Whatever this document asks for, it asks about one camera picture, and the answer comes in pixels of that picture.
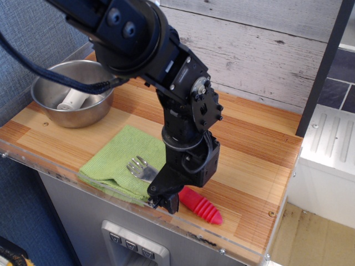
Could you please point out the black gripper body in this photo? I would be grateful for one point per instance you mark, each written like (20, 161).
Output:
(191, 167)

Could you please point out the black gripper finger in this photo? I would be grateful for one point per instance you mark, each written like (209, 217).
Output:
(171, 203)
(156, 201)

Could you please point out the red handled metal fork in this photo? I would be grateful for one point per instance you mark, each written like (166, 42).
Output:
(195, 202)

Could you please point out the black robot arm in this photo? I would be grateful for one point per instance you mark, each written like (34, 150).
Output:
(134, 39)

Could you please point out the green microfiber cloth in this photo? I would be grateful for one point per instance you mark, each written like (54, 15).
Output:
(107, 171)

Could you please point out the dishwasher button panel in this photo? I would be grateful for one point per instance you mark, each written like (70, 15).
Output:
(129, 248)

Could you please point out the silver toy dishwasher cabinet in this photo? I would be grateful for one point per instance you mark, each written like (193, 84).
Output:
(82, 209)

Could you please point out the stainless steel bowl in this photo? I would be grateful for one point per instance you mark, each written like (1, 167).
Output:
(49, 94)

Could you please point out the white salt shaker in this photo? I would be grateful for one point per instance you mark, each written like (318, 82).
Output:
(73, 100)

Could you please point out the white toy sink drainboard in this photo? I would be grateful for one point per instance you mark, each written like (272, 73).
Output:
(323, 178)

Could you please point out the yellow black object at corner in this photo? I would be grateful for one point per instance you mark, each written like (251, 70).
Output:
(11, 258)

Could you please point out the dark right frame post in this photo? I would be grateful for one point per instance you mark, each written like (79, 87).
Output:
(328, 57)

